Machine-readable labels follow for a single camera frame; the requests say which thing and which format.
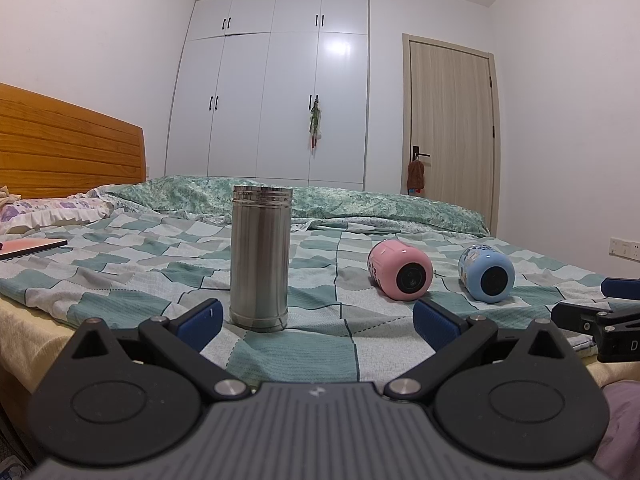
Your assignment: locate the purple floral pillow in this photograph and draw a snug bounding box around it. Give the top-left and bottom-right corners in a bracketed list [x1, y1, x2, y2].
[1, 197, 113, 235]

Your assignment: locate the green checkered bed sheet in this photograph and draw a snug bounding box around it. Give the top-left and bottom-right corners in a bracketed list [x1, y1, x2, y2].
[1, 210, 622, 390]

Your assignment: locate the blue cup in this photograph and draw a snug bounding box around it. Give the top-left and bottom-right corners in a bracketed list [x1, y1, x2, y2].
[458, 244, 515, 304]

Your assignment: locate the beige wooden door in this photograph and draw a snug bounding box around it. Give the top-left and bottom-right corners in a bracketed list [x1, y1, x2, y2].
[400, 34, 501, 233]

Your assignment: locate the black door handle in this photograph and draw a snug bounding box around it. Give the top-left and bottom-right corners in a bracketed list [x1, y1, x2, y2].
[411, 145, 431, 162]

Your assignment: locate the green floral duvet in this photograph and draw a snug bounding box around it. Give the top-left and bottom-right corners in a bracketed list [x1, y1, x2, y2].
[88, 176, 489, 237]

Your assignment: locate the brown plush on door handle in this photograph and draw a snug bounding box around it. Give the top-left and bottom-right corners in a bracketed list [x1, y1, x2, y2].
[407, 158, 425, 195]

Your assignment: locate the stainless steel thermos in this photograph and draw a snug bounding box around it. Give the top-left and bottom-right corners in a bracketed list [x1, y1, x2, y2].
[230, 185, 293, 333]

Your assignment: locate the orange wooden headboard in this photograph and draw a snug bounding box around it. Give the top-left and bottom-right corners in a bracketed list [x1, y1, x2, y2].
[1, 84, 148, 198]

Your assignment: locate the white wall socket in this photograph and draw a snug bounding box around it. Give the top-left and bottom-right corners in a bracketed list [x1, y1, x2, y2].
[608, 237, 640, 262]

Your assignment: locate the pink tablet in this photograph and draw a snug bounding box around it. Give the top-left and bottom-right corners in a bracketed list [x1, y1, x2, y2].
[0, 238, 67, 260]

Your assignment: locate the white wardrobe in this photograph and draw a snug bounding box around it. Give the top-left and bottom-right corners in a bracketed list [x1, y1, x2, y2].
[165, 0, 369, 190]

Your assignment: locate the pink cup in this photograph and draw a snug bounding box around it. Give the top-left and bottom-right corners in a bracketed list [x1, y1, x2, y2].
[367, 238, 434, 301]

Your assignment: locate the green hanging ornament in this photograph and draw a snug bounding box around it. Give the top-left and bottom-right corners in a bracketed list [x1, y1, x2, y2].
[309, 96, 321, 153]

